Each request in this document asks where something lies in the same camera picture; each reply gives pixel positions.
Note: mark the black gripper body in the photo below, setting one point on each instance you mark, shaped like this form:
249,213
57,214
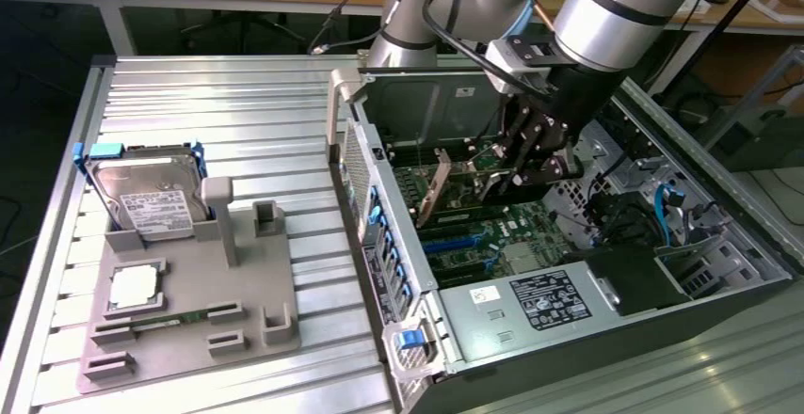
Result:
584,99

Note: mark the graphics card with black cooler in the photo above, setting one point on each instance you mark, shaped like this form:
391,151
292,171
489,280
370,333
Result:
461,193

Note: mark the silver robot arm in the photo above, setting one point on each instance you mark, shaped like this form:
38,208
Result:
616,19

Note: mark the silver socket cover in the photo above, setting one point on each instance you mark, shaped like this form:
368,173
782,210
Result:
484,155

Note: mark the green motherboard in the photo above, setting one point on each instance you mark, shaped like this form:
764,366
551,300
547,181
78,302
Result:
535,226

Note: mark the silver chipset heatsink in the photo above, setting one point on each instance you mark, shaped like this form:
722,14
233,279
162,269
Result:
521,259

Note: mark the blue expansion slot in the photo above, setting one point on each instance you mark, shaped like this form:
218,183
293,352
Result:
452,244

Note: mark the black plastic shroud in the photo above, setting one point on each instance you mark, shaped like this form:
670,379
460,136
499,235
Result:
628,282

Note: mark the dark computer tower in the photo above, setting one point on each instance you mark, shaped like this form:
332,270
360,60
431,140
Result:
767,146

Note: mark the grey power supply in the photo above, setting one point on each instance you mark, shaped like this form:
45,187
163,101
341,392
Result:
491,329

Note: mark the black and silver PC case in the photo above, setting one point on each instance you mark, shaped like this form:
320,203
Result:
598,362

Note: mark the blue case latch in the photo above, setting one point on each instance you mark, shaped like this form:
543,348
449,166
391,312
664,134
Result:
408,339

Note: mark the black chair base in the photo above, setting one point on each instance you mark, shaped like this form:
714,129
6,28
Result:
245,18

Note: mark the hard disk in blue caddy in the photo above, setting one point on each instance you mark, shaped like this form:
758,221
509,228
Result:
151,202

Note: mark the grey parts rack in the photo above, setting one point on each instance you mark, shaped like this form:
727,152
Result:
189,291

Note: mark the green RAM stick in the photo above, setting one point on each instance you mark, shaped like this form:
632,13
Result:
170,320

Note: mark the silver CPU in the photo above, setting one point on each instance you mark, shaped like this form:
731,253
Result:
133,287

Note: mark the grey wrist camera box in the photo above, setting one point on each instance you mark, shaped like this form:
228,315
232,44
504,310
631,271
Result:
503,61

